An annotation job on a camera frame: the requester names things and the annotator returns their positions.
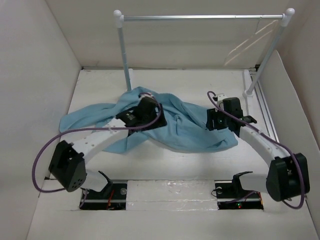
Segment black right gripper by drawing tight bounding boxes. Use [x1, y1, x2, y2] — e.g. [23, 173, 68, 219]
[205, 107, 231, 131]

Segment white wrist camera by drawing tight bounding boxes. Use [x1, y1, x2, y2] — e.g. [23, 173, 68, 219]
[214, 93, 227, 106]
[139, 92, 154, 100]

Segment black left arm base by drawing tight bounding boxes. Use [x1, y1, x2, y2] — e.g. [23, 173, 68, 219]
[79, 181, 128, 211]

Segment aluminium side rail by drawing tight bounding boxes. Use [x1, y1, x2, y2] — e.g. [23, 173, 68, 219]
[254, 81, 279, 142]

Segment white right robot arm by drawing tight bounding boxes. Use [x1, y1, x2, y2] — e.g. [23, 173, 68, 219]
[206, 91, 310, 209]

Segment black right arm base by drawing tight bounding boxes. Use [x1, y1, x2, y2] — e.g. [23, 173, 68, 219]
[211, 180, 264, 210]

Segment light blue trousers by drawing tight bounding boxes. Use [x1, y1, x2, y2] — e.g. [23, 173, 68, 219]
[59, 86, 238, 154]

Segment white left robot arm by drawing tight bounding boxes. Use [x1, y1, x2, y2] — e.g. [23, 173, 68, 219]
[48, 96, 167, 199]

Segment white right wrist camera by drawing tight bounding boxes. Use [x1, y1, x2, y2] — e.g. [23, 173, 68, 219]
[214, 93, 227, 106]

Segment cream plastic clothes hanger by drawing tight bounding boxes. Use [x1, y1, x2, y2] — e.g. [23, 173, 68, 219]
[223, 20, 279, 69]

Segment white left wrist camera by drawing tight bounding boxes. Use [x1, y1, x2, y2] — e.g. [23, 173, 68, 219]
[139, 92, 154, 100]

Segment white metal clothes rack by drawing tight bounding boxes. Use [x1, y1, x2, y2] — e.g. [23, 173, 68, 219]
[113, 8, 295, 114]

